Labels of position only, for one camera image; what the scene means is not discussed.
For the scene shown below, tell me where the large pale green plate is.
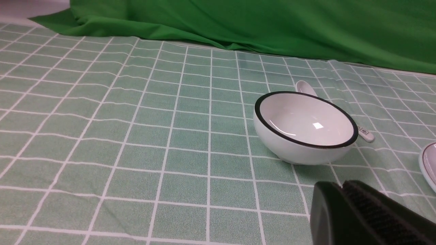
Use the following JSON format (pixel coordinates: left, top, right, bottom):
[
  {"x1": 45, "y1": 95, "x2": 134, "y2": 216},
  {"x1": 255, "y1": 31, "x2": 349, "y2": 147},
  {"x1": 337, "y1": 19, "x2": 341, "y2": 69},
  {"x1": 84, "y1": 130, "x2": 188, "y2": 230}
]
[{"x1": 418, "y1": 142, "x2": 436, "y2": 193}]

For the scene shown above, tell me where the green checkered tablecloth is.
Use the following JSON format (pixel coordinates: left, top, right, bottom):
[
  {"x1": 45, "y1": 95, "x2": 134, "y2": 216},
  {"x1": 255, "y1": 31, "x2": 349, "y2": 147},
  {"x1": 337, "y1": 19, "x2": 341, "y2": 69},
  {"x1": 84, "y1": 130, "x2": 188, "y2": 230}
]
[{"x1": 0, "y1": 23, "x2": 435, "y2": 245}]

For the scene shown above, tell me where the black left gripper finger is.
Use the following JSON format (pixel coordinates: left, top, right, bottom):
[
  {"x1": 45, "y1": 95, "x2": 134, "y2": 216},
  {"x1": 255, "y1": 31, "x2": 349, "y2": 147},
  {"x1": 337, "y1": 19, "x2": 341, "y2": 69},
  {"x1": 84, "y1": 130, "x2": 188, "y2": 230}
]
[{"x1": 310, "y1": 180, "x2": 436, "y2": 245}]

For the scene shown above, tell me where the white spoon with label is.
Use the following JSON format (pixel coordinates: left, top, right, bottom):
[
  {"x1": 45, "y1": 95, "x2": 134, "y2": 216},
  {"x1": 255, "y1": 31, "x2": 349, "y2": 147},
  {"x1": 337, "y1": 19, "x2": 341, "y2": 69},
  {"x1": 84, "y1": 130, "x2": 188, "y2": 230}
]
[{"x1": 296, "y1": 80, "x2": 375, "y2": 143}]

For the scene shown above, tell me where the green backdrop cloth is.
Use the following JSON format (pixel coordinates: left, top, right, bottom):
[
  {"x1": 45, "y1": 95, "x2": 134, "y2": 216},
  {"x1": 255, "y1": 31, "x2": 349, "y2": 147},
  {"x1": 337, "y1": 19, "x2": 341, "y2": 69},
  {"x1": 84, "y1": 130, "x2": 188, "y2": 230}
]
[{"x1": 31, "y1": 0, "x2": 436, "y2": 74}]

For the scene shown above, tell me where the white bowl black rim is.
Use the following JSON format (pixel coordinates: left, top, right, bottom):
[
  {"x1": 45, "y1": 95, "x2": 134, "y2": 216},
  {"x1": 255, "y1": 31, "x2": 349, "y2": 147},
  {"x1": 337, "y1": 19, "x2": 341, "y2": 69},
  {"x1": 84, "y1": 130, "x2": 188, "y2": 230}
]
[{"x1": 253, "y1": 91, "x2": 359, "y2": 165}]

